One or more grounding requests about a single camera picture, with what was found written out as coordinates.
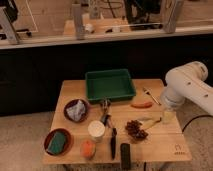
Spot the orange red pepper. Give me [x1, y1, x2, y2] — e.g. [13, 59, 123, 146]
[131, 102, 153, 109]

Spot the dark grape bunch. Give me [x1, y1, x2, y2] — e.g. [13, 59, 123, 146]
[125, 120, 148, 141]

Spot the white cup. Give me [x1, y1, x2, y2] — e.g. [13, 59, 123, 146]
[88, 120, 105, 142]

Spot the black remote block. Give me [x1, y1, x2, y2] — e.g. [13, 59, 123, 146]
[120, 143, 131, 170]

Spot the crumpled grey cloth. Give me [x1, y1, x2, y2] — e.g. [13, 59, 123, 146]
[66, 100, 86, 122]

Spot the brown bowl with cloth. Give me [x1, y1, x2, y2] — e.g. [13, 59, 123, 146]
[63, 99, 89, 123]

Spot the green plastic tray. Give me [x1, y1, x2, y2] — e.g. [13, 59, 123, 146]
[85, 69, 136, 103]

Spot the green sponge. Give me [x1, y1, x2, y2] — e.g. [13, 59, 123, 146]
[47, 132, 66, 155]

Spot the black handled knife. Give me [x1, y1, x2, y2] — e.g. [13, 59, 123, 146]
[108, 118, 117, 160]

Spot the yellow banana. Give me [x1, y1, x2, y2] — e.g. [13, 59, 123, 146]
[138, 117, 161, 130]

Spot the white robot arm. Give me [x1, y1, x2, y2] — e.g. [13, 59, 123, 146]
[160, 61, 213, 124]

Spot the orange fruit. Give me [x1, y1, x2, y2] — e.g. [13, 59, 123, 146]
[80, 140, 96, 159]

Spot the wooden table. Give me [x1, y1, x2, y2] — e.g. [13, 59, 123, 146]
[43, 79, 191, 164]

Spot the brown plate with sponge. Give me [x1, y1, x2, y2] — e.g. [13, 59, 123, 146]
[44, 128, 72, 156]

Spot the black cable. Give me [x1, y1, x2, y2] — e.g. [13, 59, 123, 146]
[181, 114, 213, 133]

